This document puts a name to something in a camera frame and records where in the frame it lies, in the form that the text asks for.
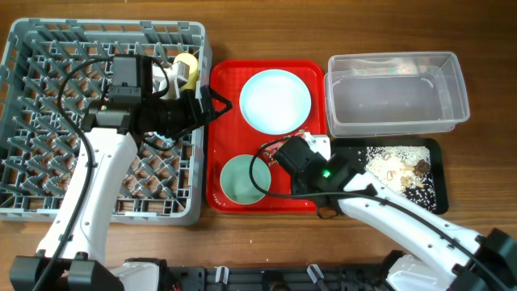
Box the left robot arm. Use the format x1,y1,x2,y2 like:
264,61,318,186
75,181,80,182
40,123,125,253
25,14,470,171
10,54,221,290

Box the red candy wrapper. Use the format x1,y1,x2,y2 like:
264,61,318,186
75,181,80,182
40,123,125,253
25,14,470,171
260,129,306,167

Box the rice and food scraps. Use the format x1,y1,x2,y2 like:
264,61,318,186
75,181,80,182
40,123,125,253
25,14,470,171
365,145,437,212

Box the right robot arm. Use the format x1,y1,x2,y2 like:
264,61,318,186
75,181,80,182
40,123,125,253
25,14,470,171
274,137,516,290

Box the light blue plate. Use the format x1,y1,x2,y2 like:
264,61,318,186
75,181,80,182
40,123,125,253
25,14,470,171
239,69,312,135

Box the clear plastic bin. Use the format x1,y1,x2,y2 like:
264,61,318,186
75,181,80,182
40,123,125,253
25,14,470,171
324,52,470,138

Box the green bowl with food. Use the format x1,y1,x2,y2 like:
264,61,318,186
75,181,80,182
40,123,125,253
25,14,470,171
220,154,271,205

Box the red plastic tray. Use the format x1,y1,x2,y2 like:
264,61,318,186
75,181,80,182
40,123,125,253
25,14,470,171
205,60,328,214

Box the grey dishwasher rack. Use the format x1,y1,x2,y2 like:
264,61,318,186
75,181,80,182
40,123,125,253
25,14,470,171
1,18,212,226

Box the black plastic tray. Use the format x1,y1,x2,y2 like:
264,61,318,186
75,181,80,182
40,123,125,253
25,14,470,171
331,137,449,214

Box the yellow plastic cup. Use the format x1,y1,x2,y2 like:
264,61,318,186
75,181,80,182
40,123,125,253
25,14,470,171
173,53,199,90

